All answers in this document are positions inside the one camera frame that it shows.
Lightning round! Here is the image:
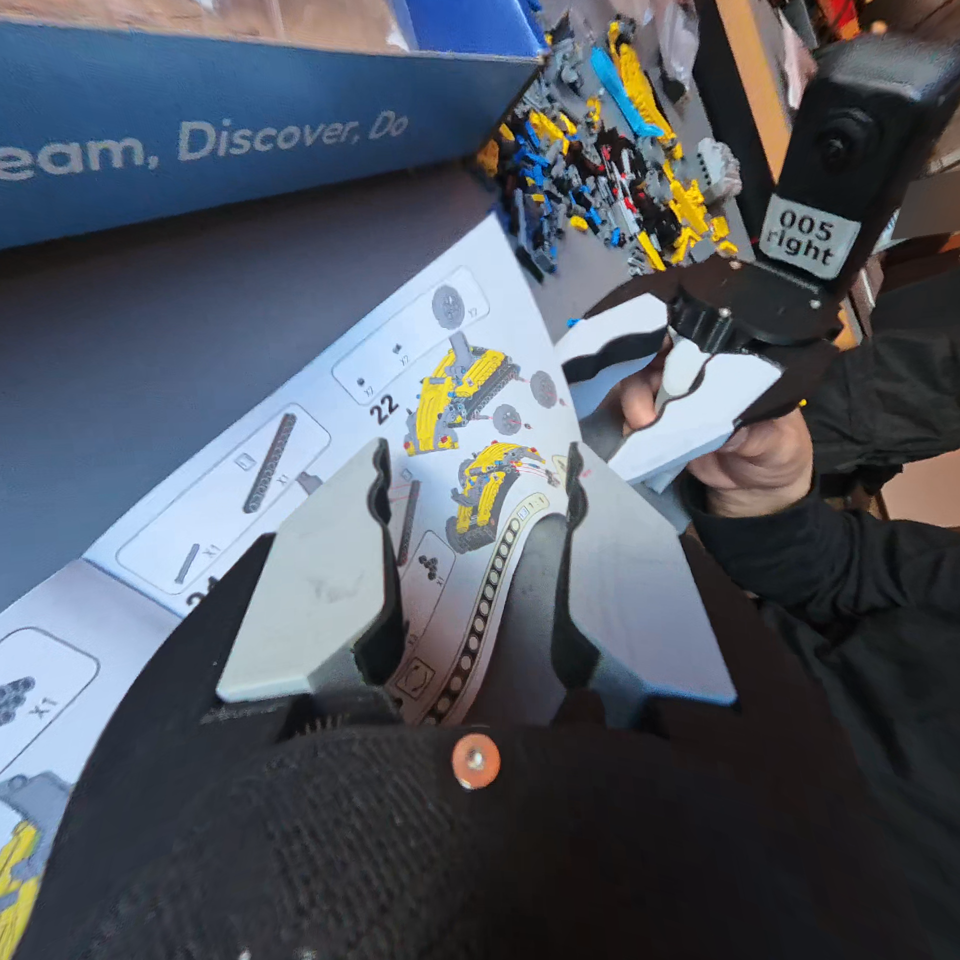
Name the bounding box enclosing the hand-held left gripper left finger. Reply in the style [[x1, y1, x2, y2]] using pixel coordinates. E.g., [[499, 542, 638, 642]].
[[218, 440, 408, 706]]

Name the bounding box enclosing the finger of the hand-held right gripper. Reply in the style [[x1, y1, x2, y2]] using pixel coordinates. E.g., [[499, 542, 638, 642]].
[[606, 345, 784, 490], [554, 291, 675, 424]]

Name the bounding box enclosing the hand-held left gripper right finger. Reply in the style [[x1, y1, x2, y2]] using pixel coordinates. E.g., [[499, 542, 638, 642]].
[[552, 443, 738, 730]]

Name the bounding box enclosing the instruction booklet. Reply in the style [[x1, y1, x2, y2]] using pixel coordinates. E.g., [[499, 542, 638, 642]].
[[0, 210, 604, 960]]

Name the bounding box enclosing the person's right forearm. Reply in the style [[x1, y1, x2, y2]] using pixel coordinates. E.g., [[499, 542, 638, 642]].
[[683, 270, 960, 634]]

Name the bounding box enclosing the grey desk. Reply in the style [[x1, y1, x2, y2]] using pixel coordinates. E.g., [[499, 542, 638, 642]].
[[0, 0, 781, 616]]

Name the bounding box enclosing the person's right hand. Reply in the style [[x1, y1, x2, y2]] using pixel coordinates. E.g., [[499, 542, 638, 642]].
[[621, 365, 816, 520]]

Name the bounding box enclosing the pile of loose brick parts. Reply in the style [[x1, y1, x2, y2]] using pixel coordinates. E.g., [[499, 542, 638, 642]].
[[477, 12, 745, 282]]

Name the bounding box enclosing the blue cardboard box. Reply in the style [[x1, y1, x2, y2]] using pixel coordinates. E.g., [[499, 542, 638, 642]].
[[0, 0, 546, 252]]

